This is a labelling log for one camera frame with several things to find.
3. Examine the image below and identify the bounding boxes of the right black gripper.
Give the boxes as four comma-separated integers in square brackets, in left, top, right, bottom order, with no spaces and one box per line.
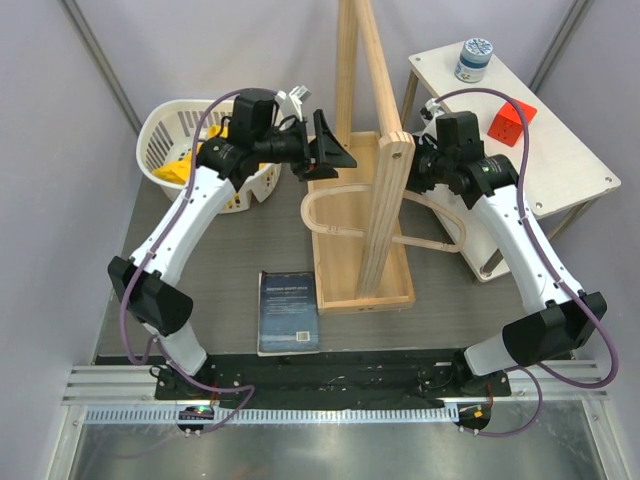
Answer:
[383,135,455,193]

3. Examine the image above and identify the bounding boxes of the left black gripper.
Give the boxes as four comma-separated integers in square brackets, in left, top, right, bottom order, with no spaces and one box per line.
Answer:
[256,110,357,182]

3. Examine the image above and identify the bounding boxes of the yellow shorts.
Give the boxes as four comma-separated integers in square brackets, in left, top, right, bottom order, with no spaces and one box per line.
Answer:
[152,124,236,211]

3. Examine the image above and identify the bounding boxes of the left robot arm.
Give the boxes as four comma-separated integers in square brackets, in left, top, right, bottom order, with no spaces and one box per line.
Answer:
[108,86,357,399]

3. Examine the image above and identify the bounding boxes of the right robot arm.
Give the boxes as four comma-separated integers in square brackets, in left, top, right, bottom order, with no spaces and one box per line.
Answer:
[408,111,607,395]

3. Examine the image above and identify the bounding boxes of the wooden hanger rack stand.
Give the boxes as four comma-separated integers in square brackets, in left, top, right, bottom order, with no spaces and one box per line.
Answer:
[301,1,415,315]

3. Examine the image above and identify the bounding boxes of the red cube block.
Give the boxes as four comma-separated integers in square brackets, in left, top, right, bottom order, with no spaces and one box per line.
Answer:
[487,101,524,147]

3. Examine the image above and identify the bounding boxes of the blue white lidded jar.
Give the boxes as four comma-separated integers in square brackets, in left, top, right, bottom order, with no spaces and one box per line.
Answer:
[454,37,493,83]

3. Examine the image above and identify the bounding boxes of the white two-tier side table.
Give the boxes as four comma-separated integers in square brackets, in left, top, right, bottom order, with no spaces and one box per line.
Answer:
[402,41,622,284]

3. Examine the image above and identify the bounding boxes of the white plastic laundry basket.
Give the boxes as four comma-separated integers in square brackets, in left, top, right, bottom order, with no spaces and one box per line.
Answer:
[136,99,281,214]

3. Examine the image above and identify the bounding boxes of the dark blue book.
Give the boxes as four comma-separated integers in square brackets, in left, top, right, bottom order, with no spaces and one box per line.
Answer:
[257,271,320,357]

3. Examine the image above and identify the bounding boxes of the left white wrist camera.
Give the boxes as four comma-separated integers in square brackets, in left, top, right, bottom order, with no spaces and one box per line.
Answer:
[275,85,311,120]

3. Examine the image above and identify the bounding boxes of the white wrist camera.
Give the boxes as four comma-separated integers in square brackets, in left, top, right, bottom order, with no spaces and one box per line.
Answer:
[420,98,445,137]
[275,85,311,120]

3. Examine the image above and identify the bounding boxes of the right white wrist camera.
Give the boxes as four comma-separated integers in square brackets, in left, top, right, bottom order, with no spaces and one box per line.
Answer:
[420,98,445,137]

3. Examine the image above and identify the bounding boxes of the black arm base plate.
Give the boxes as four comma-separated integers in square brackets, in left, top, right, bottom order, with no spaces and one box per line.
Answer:
[156,349,511,410]

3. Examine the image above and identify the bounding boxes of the slotted cable duct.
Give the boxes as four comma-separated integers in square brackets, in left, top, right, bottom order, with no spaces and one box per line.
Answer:
[84,404,459,425]

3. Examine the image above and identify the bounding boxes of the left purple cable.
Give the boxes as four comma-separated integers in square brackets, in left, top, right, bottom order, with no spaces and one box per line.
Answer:
[121,87,281,434]

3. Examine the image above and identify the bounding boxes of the purple cable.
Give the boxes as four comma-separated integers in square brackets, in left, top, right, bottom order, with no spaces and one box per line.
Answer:
[121,87,281,434]
[434,87,620,439]

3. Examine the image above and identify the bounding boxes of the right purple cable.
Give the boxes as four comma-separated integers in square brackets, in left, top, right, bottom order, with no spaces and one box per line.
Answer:
[434,87,620,439]

